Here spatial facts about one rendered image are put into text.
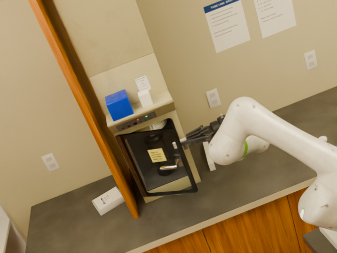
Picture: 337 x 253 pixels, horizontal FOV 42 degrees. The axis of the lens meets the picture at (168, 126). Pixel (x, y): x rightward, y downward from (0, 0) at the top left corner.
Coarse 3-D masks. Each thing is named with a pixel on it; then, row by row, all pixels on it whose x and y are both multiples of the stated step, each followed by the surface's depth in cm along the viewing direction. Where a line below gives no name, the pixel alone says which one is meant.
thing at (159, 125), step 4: (164, 120) 225; (152, 124) 221; (156, 124) 221; (160, 124) 222; (164, 124) 224; (144, 128) 221; (148, 128) 221; (152, 128) 221; (156, 128) 221; (160, 128) 222; (136, 132) 226
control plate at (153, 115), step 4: (152, 112) 205; (144, 116) 206; (148, 116) 208; (152, 116) 210; (156, 116) 212; (132, 120) 205; (136, 120) 207; (140, 120) 209; (144, 120) 211; (120, 124) 204; (124, 124) 206; (128, 124) 208; (132, 124) 210; (136, 124) 212; (120, 128) 208; (124, 128) 210
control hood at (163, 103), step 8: (152, 96) 211; (160, 96) 208; (168, 96) 205; (136, 104) 209; (152, 104) 203; (160, 104) 201; (168, 104) 203; (136, 112) 202; (144, 112) 201; (160, 112) 209; (112, 120) 203; (120, 120) 201; (128, 120) 203; (112, 128) 205
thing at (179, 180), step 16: (128, 144) 216; (144, 144) 214; (160, 144) 211; (176, 144) 209; (144, 160) 219; (144, 176) 226; (160, 176) 223; (176, 176) 220; (192, 176) 218; (160, 192) 229; (176, 192) 226; (192, 192) 224
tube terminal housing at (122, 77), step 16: (128, 64) 202; (144, 64) 203; (96, 80) 202; (112, 80) 204; (128, 80) 205; (160, 80) 208; (128, 96) 209; (128, 128) 216; (176, 128) 221; (192, 160) 231
